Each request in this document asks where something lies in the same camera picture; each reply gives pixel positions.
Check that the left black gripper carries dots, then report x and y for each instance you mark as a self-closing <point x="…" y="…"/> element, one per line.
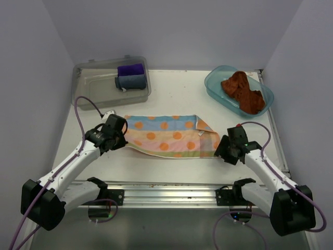
<point x="122" y="143"/>

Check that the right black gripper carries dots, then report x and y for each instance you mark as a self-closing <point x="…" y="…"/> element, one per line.
<point x="220" y="150"/>

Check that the colourful polka dot towel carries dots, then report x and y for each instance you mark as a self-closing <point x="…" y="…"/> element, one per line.
<point x="184" y="137"/>

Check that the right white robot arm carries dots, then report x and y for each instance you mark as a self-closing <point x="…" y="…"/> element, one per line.
<point x="288" y="205"/>

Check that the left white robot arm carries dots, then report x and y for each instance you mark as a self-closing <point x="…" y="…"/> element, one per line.
<point x="47" y="200"/>

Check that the grey transparent plastic bin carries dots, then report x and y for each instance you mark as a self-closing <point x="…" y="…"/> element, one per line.
<point x="95" y="80"/>

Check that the grey-blue rolled towel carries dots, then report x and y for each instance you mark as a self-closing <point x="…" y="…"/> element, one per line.
<point x="125" y="83"/>

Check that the brown crumpled towel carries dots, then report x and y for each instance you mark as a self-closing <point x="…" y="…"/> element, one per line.
<point x="238" y="88"/>

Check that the purple rolled towel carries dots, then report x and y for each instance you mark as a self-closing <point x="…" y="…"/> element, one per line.
<point x="130" y="70"/>

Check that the teal transparent plastic bin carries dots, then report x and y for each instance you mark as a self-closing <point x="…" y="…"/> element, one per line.
<point x="214" y="89"/>

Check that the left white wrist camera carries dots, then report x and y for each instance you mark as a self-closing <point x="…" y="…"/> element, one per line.
<point x="107" y="114"/>

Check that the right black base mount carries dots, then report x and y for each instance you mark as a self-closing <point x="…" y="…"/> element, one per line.
<point x="230" y="196"/>

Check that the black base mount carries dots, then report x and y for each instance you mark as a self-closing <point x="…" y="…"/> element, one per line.
<point x="230" y="196"/>
<point x="116" y="195"/>

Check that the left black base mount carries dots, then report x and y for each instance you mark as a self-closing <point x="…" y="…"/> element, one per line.
<point x="116" y="195"/>

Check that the aluminium mounting rail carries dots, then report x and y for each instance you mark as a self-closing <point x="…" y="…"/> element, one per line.
<point x="168" y="195"/>

